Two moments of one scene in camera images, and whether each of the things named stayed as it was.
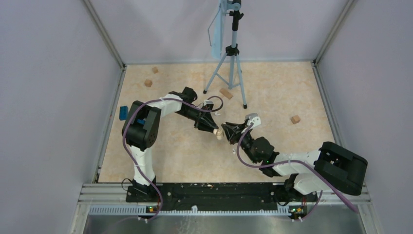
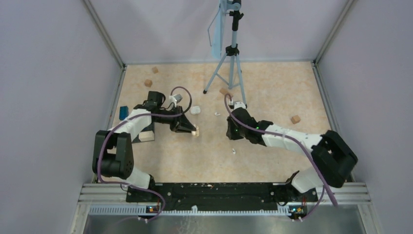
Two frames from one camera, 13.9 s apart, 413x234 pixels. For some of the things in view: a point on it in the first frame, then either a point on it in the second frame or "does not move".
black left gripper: x=204 y=121 → x=183 y=125
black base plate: x=220 y=194 does not move
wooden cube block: x=295 y=119 does not move
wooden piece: x=219 y=133 → x=196 y=133
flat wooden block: x=226 y=93 does not move
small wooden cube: x=148 y=83 does not move
